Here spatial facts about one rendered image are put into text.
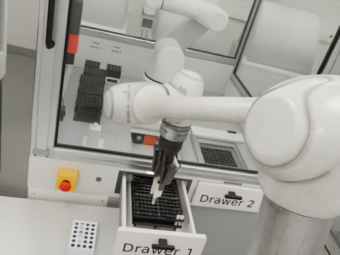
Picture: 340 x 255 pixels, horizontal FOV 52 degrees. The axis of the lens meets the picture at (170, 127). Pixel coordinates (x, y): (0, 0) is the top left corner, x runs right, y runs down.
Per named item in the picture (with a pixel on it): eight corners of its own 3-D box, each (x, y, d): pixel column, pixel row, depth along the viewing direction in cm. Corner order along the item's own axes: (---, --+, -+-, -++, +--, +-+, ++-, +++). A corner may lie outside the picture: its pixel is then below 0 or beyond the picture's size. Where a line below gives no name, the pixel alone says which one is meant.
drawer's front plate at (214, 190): (256, 211, 150) (265, 192, 144) (191, 204, 143) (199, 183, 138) (254, 208, 151) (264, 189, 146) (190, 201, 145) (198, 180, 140)
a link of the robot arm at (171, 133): (173, 129, 100) (168, 146, 103) (197, 126, 105) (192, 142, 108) (157, 113, 106) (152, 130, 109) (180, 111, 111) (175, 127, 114)
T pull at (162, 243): (174, 251, 110) (175, 248, 109) (151, 249, 108) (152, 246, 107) (173, 242, 113) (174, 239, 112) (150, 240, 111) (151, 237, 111)
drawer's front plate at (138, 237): (198, 261, 119) (207, 238, 114) (112, 254, 113) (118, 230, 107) (197, 256, 120) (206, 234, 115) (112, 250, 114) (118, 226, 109)
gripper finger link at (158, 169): (162, 151, 110) (160, 149, 111) (153, 177, 116) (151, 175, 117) (172, 150, 112) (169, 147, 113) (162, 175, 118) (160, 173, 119)
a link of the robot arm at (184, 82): (182, 110, 112) (146, 112, 105) (195, 65, 105) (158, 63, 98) (201, 128, 105) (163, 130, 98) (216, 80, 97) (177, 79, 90)
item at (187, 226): (193, 253, 119) (198, 241, 117) (118, 247, 114) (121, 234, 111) (178, 178, 154) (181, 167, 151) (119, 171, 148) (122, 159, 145)
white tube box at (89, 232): (92, 257, 117) (94, 250, 115) (66, 255, 115) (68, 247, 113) (96, 229, 127) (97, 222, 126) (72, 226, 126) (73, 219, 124)
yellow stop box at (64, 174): (74, 193, 129) (77, 177, 126) (54, 190, 128) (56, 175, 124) (76, 183, 134) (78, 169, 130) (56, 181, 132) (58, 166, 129)
